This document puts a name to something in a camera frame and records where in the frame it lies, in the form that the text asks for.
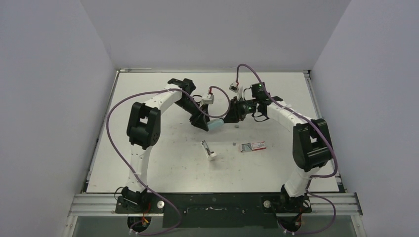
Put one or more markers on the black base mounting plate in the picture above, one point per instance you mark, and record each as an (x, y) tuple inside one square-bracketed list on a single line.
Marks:
[(266, 210)]

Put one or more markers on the aluminium front rail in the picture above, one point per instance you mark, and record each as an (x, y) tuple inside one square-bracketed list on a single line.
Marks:
[(104, 205)]

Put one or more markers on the red white staple box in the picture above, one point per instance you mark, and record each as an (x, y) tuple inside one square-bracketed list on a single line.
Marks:
[(253, 146)]

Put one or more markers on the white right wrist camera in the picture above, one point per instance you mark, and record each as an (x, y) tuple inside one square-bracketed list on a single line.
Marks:
[(238, 89)]

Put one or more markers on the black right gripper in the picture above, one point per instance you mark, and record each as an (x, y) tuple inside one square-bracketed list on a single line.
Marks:
[(235, 110)]

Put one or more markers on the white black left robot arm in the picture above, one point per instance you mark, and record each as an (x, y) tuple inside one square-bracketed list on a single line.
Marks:
[(144, 129)]

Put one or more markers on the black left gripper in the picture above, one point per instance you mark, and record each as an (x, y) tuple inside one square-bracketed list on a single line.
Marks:
[(199, 118)]

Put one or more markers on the light blue stapler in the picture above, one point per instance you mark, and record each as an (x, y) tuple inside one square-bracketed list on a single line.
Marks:
[(214, 124)]

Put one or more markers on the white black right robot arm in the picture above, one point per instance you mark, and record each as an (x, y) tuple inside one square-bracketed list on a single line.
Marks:
[(310, 151)]

